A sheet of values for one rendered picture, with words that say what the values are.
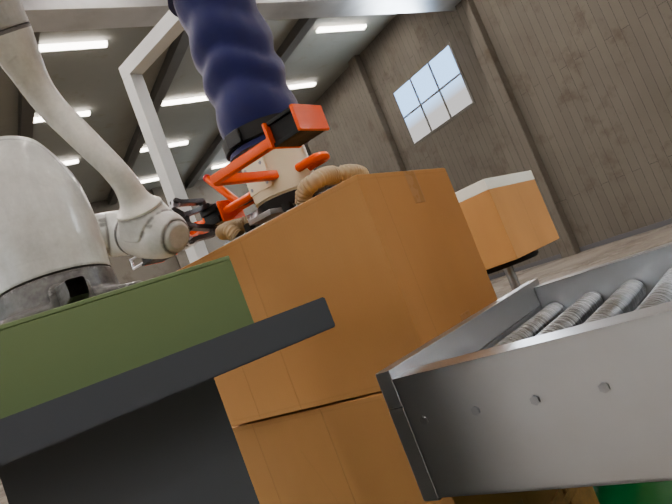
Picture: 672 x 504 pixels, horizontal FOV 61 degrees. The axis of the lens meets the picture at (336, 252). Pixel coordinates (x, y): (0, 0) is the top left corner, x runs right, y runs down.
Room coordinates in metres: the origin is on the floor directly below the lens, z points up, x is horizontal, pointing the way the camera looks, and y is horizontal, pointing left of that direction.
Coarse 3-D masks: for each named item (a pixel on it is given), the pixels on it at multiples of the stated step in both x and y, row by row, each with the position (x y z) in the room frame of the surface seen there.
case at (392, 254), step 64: (384, 192) 1.10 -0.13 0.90; (448, 192) 1.33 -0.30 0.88; (256, 256) 1.22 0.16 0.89; (320, 256) 1.12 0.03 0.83; (384, 256) 1.04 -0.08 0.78; (448, 256) 1.23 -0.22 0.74; (256, 320) 1.26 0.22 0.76; (384, 320) 1.07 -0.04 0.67; (448, 320) 1.14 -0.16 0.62; (256, 384) 1.30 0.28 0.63; (320, 384) 1.19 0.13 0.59
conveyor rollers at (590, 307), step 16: (624, 288) 1.19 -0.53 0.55; (640, 288) 1.22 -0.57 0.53; (656, 288) 1.05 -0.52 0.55; (560, 304) 1.36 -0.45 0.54; (576, 304) 1.22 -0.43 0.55; (592, 304) 1.24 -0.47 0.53; (608, 304) 1.08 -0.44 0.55; (624, 304) 1.10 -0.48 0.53; (640, 304) 0.99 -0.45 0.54; (656, 304) 0.94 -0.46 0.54; (528, 320) 1.25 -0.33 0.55; (544, 320) 1.26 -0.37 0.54; (560, 320) 1.11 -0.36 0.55; (576, 320) 1.14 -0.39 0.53; (592, 320) 0.99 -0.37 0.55; (512, 336) 1.15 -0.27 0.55; (528, 336) 1.17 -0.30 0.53
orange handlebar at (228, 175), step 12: (264, 144) 1.07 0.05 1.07; (240, 156) 1.12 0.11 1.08; (252, 156) 1.10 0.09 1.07; (312, 156) 1.31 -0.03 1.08; (324, 156) 1.32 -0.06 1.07; (228, 168) 1.14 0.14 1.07; (240, 168) 1.13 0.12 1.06; (300, 168) 1.34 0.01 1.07; (312, 168) 1.38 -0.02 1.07; (216, 180) 1.17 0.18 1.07; (228, 180) 1.21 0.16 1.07; (240, 180) 1.24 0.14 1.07; (252, 180) 1.27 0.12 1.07; (264, 180) 1.31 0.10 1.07; (228, 204) 1.52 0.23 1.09; (240, 204) 1.49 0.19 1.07
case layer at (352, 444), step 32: (288, 416) 1.28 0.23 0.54; (320, 416) 1.22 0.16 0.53; (352, 416) 1.17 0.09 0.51; (384, 416) 1.12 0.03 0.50; (256, 448) 1.37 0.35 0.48; (288, 448) 1.31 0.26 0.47; (320, 448) 1.24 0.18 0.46; (352, 448) 1.19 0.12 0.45; (384, 448) 1.14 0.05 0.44; (256, 480) 1.40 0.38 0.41; (288, 480) 1.33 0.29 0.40; (320, 480) 1.27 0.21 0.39; (352, 480) 1.21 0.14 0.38; (384, 480) 1.16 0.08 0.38
